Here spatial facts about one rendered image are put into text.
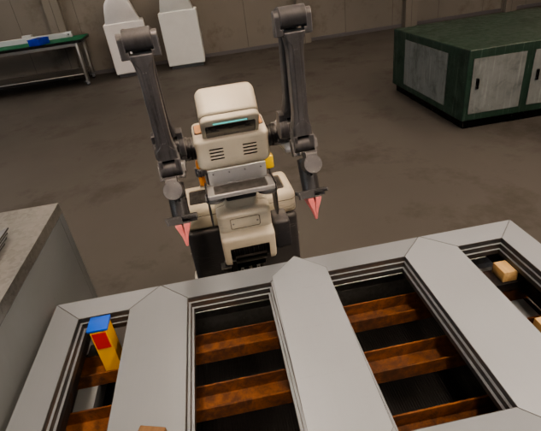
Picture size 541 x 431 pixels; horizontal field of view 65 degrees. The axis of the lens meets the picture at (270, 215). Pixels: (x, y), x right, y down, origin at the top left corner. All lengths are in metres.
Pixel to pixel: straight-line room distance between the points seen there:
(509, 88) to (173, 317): 4.37
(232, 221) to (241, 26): 9.27
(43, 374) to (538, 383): 1.21
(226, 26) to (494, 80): 7.10
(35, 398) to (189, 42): 8.95
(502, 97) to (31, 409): 4.73
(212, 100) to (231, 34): 9.30
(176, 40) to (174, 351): 8.89
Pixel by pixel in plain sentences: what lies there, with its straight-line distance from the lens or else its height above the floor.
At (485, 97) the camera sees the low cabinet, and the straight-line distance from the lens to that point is 4.98.
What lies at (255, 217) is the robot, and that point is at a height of 0.85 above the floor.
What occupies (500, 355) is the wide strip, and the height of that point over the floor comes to 0.87.
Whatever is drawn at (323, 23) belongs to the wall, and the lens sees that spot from 11.24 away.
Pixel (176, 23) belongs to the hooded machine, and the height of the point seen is 0.89.
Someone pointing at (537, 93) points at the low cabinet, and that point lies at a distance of 5.32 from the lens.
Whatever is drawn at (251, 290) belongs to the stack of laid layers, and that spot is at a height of 0.85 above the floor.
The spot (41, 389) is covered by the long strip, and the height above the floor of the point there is 0.87.
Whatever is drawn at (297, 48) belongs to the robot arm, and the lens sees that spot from 1.31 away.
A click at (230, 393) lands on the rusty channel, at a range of 1.34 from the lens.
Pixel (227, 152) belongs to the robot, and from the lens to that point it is 1.60.
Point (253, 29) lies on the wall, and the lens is 10.86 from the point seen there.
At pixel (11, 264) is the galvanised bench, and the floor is 1.05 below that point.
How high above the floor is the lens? 1.73
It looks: 30 degrees down
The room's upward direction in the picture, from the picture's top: 8 degrees counter-clockwise
